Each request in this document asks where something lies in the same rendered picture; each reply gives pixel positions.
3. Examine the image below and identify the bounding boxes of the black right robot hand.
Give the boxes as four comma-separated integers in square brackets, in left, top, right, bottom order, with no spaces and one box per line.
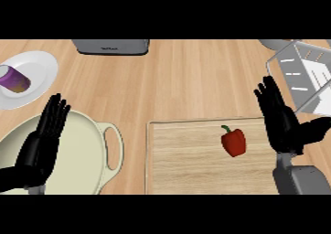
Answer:
[253,75,331,155]

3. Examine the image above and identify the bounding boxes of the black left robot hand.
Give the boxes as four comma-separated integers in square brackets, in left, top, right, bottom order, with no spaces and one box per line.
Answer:
[0,92,73,194]

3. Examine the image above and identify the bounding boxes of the red bell pepper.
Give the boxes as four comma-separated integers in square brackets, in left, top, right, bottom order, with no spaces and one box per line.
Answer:
[220,124,249,158]

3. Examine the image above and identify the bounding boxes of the wooden tray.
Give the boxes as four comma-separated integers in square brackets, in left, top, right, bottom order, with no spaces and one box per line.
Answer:
[145,116,281,196]

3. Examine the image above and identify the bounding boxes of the purple can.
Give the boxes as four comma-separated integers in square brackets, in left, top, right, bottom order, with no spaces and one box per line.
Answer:
[0,64,33,94]

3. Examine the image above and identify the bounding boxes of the white plate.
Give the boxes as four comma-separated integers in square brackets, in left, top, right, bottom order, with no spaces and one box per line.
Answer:
[0,50,60,111]

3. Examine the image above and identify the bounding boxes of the grey appliance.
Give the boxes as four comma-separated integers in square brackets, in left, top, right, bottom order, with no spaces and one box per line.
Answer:
[71,39,151,57]

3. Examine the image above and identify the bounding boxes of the cream pot with handle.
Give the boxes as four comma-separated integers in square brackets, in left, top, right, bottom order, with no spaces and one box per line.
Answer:
[0,109,126,196]

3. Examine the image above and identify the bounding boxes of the grey wire tiered basket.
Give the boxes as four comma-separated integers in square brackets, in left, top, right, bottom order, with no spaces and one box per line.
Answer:
[259,39,331,118]

